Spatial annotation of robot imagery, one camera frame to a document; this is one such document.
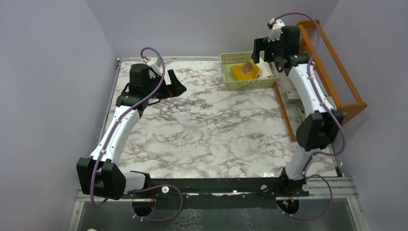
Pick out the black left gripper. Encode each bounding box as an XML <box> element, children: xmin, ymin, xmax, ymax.
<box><xmin>144</xmin><ymin>69</ymin><xmax>186</xmax><ymax>100</ymax></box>

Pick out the white towel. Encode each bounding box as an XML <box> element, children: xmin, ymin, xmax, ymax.
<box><xmin>256</xmin><ymin>57</ymin><xmax>277</xmax><ymax>80</ymax></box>

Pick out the yellow bear towel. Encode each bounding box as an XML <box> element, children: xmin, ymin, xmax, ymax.
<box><xmin>230</xmin><ymin>61</ymin><xmax>260</xmax><ymax>81</ymax></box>

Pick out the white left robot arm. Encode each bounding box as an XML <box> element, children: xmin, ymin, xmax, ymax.
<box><xmin>76</xmin><ymin>64</ymin><xmax>187</xmax><ymax>200</ymax></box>

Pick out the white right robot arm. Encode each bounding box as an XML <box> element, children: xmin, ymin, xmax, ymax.
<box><xmin>252</xmin><ymin>23</ymin><xmax>344</xmax><ymax>196</ymax></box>

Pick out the small white green box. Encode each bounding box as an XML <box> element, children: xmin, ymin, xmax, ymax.
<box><xmin>284</xmin><ymin>90</ymin><xmax>302</xmax><ymax>103</ymax></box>

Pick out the wooden rack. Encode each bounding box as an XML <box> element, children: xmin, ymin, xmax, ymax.
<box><xmin>273</xmin><ymin>19</ymin><xmax>367</xmax><ymax>141</ymax></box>

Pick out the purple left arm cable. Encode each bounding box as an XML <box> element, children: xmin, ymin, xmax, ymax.
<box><xmin>89</xmin><ymin>47</ymin><xmax>184</xmax><ymax>222</ymax></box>

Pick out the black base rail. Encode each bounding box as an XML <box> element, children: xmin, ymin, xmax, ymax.
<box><xmin>122</xmin><ymin>177</ymin><xmax>309</xmax><ymax>209</ymax></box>

